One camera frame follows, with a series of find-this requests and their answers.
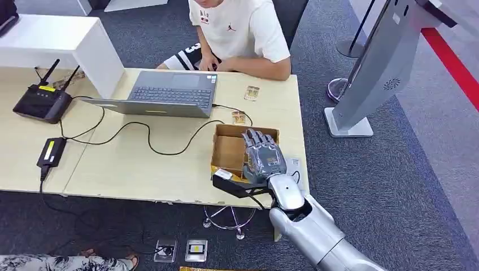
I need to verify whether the grey laptop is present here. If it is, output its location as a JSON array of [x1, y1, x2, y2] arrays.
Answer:
[[80, 70, 219, 119]]

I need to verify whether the brown open box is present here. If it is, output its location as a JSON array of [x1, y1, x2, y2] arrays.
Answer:
[[210, 124, 281, 184]]

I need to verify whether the black router cable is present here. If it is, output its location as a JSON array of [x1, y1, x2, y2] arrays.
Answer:
[[59, 95, 106, 141]]

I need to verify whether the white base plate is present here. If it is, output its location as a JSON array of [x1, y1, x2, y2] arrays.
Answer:
[[104, 0, 169, 12]]

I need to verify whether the black router with antennas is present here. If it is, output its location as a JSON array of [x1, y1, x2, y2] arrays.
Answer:
[[12, 58, 81, 125]]

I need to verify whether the white printed sheet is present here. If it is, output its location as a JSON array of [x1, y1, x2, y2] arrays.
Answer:
[[285, 157, 304, 190]]

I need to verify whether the silver kiosk stand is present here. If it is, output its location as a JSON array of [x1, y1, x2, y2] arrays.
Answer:
[[324, 0, 479, 138]]

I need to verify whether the person's leg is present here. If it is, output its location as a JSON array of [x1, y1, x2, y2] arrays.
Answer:
[[0, 248, 140, 271]]

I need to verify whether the stanchion with chrome base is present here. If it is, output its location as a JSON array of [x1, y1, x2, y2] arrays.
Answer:
[[326, 59, 364, 104]]

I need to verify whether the red barrier belt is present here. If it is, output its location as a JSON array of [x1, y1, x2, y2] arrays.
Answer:
[[421, 27, 479, 113]]

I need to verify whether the person's right hand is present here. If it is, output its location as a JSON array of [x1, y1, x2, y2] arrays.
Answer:
[[198, 53, 221, 72]]

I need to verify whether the pale wooden desk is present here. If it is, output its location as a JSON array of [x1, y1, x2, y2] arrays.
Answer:
[[0, 66, 106, 195], [63, 68, 311, 242]]

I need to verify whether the white cabinet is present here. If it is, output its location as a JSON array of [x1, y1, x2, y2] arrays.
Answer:
[[0, 14, 125, 100]]

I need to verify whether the black laptop power cable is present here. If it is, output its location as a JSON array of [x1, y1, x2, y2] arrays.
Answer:
[[59, 104, 254, 157]]

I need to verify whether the yellow floor tape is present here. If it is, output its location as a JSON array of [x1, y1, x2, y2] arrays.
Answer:
[[178, 266, 263, 271]]

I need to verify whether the silver floor socket plate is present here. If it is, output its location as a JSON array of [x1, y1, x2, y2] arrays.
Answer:
[[185, 239, 209, 263], [154, 239, 178, 264]]

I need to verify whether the person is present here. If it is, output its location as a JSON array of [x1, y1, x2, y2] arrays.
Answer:
[[156, 0, 292, 82]]

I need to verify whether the black power adapter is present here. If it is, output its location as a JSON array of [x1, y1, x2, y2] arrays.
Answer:
[[36, 137, 68, 169]]

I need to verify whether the black device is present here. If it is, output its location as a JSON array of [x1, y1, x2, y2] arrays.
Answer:
[[0, 0, 19, 38]]

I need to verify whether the white furniture block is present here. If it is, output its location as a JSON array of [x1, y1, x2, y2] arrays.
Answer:
[[14, 0, 93, 16]]

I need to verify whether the black mains cable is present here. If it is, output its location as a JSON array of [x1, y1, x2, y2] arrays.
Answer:
[[37, 164, 169, 257]]

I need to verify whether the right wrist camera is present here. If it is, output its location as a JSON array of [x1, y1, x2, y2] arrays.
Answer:
[[212, 168, 274, 199]]

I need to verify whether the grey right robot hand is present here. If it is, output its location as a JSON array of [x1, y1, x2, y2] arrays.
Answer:
[[241, 128, 288, 185]]

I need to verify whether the stanchion with flat base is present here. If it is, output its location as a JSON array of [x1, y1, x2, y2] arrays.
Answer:
[[336, 0, 376, 59]]

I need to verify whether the chrome stool base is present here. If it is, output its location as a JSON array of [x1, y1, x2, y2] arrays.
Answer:
[[202, 204, 258, 241]]

